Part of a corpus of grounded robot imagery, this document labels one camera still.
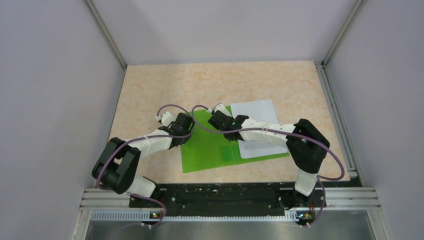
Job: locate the white printed paper sheet front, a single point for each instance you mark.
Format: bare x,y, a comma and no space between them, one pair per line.
261,110

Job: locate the aluminium corner post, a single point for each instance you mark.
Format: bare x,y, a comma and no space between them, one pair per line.
356,9
103,29

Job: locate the green plastic clip folder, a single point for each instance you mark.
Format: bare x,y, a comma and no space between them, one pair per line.
206,150

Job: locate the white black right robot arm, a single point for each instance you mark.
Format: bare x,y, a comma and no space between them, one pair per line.
306,145

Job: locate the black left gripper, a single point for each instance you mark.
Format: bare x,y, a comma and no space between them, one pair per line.
186,139

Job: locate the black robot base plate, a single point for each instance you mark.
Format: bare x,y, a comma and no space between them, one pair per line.
270,199

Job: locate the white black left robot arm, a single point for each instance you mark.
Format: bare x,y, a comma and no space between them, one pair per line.
118,162

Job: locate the aluminium corner post left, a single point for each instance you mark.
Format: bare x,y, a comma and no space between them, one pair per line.
103,29

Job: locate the aluminium corner post right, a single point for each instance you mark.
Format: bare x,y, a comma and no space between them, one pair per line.
356,9

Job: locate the aluminium frame rail front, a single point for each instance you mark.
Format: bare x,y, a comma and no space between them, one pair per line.
105,205

